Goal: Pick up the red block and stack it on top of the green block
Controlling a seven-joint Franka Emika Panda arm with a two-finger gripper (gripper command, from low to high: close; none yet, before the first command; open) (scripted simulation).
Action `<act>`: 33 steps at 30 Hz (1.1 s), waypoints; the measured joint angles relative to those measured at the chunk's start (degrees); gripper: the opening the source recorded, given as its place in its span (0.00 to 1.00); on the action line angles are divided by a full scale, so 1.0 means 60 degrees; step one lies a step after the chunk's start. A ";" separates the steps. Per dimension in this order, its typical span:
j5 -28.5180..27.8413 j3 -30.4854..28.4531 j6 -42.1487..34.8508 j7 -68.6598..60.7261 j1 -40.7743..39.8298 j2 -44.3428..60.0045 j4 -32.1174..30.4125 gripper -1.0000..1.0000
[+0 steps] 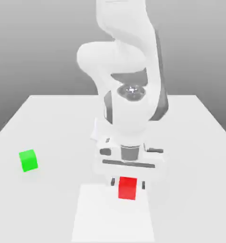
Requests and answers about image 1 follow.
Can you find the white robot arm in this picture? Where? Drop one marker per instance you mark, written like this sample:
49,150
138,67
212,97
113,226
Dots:
128,57

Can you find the small green cube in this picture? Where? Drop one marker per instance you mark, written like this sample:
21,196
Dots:
28,161

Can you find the small red cube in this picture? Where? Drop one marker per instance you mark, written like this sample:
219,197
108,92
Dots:
127,188

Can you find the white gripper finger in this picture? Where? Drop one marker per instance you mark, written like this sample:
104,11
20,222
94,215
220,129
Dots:
143,185
112,181

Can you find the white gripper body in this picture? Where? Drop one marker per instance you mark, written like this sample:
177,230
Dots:
113,168

